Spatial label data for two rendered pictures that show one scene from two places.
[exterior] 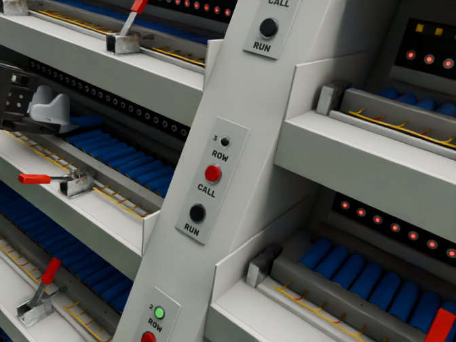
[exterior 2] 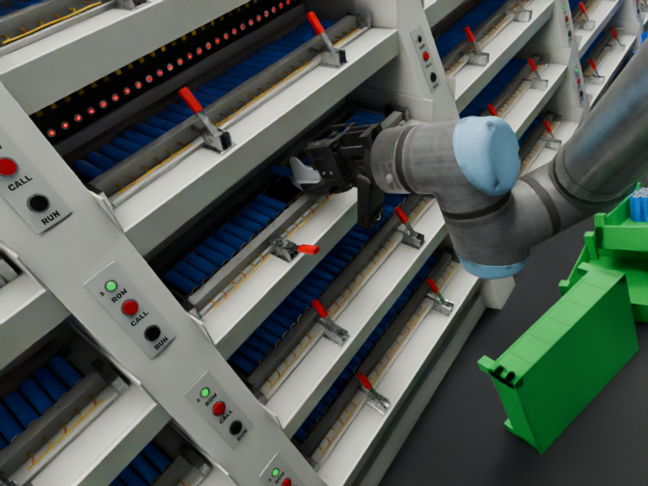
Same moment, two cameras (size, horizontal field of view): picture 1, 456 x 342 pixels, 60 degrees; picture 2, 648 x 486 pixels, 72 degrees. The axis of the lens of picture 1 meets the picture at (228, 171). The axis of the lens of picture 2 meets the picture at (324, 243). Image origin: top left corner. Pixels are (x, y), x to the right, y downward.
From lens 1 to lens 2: 1.01 m
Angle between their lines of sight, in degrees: 63
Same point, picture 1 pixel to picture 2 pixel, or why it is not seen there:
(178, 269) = (442, 106)
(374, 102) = not seen: outside the picture
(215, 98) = (403, 27)
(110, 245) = not seen: hidden behind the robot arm
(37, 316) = (417, 237)
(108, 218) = not seen: hidden behind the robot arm
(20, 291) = (396, 257)
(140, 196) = (391, 123)
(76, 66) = (328, 99)
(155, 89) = (378, 54)
